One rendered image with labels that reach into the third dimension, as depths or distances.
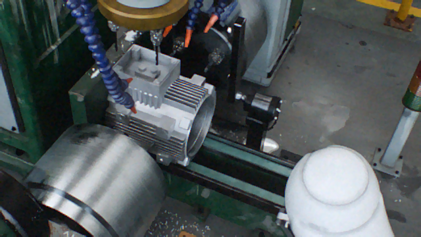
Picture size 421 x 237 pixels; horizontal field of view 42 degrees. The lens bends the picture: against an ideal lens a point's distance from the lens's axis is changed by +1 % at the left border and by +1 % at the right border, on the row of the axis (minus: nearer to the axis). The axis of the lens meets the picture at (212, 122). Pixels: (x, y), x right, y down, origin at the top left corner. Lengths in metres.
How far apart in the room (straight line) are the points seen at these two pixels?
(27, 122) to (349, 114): 0.92
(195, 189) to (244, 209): 0.13
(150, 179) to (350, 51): 1.06
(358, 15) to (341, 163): 3.02
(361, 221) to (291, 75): 1.19
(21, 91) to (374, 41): 1.24
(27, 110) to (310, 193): 0.79
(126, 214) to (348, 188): 0.51
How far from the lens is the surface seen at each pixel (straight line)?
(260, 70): 1.66
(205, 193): 1.31
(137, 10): 1.04
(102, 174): 0.99
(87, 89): 1.16
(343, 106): 1.70
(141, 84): 1.18
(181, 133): 1.19
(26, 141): 1.34
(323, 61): 1.84
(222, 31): 1.34
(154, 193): 1.05
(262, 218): 1.29
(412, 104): 1.39
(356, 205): 0.59
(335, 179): 0.59
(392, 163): 1.55
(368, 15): 3.62
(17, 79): 1.19
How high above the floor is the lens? 1.93
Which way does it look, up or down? 46 degrees down
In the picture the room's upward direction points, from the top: 5 degrees clockwise
